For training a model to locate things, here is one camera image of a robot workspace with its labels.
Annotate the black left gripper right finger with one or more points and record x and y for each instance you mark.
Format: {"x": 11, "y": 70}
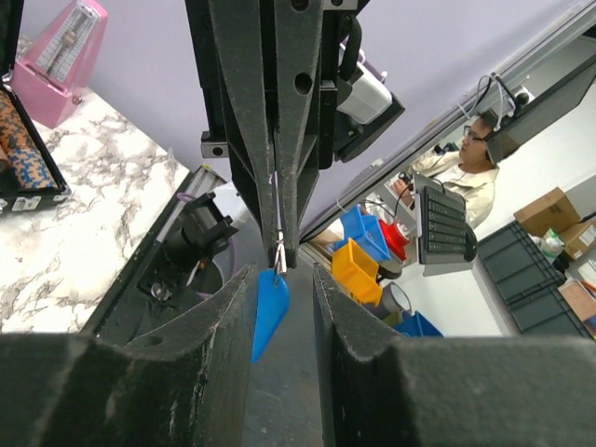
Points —
{"x": 380, "y": 388}

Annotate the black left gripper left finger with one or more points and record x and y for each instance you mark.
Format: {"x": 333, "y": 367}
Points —
{"x": 184, "y": 383}

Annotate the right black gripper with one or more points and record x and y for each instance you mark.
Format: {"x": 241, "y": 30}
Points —
{"x": 271, "y": 74}

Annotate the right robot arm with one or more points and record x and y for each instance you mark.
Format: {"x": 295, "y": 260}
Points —
{"x": 363, "y": 102}

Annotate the yellow storage bin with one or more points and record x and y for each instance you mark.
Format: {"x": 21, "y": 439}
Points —
{"x": 356, "y": 271}

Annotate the blue storage bin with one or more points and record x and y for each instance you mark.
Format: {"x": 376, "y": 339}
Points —
{"x": 366, "y": 231}

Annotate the black keyboard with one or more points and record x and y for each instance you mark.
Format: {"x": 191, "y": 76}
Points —
{"x": 445, "y": 236}

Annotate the dark grey crate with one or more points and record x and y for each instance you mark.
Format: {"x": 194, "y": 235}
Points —
{"x": 528, "y": 284}

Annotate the pink metronome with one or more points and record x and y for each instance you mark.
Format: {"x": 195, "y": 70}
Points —
{"x": 51, "y": 75}

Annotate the person in beige jacket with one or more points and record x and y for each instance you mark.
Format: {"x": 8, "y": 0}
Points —
{"x": 468, "y": 172}

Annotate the cardboard box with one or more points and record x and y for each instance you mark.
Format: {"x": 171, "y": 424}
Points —
{"x": 553, "y": 210}

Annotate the black poker chip case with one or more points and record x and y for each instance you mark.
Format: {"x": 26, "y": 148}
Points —
{"x": 14, "y": 199}

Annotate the blue orange chip stack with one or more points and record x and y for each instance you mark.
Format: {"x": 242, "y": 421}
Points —
{"x": 30, "y": 168}

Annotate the orange brown chip stack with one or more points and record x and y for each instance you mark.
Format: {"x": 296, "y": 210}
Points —
{"x": 15, "y": 138}

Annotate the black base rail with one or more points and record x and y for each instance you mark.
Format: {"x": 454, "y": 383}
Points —
{"x": 173, "y": 269}

